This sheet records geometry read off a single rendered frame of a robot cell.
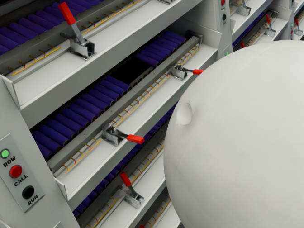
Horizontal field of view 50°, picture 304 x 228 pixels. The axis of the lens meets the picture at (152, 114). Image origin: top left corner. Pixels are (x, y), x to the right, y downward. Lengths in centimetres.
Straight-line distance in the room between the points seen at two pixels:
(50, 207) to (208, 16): 64
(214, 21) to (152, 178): 45
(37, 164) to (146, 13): 38
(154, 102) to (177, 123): 60
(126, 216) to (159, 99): 28
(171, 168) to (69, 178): 47
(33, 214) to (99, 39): 32
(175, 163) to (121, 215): 63
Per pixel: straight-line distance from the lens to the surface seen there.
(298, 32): 195
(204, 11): 94
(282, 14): 164
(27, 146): 51
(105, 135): 67
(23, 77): 54
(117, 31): 64
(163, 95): 77
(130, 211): 78
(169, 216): 99
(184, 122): 16
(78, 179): 62
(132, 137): 62
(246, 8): 117
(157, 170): 85
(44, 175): 54
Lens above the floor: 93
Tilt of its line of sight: 33 degrees down
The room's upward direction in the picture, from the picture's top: 14 degrees counter-clockwise
